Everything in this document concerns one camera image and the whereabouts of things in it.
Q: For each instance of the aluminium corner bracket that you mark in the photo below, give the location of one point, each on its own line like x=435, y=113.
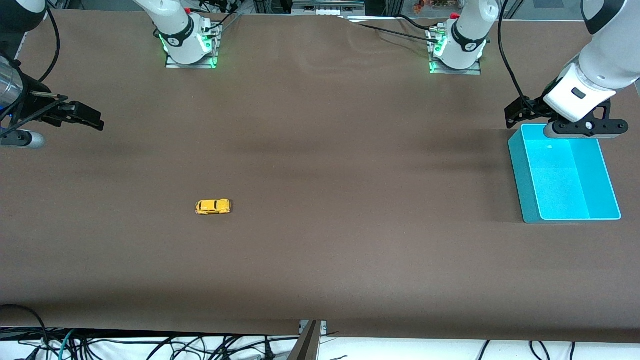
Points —
x=324, y=327

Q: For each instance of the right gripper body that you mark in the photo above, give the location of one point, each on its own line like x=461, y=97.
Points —
x=31, y=105

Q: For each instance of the white power strip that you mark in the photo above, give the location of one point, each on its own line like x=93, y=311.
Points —
x=327, y=11

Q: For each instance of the dark frame post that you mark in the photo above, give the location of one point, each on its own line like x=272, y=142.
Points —
x=305, y=347

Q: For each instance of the aluminium frame post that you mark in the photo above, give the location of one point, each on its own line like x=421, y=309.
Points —
x=395, y=6

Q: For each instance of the turquoise plastic bin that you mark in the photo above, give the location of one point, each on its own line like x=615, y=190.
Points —
x=555, y=180

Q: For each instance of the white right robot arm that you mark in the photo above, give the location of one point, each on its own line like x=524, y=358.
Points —
x=182, y=47

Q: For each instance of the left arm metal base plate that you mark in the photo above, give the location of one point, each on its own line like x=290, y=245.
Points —
x=470, y=71

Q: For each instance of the orange toy clutter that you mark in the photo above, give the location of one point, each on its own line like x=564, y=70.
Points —
x=430, y=5

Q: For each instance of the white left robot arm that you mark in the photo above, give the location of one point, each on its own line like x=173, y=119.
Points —
x=465, y=50

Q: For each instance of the yellow toy beetle car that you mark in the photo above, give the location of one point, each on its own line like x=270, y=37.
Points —
x=213, y=206

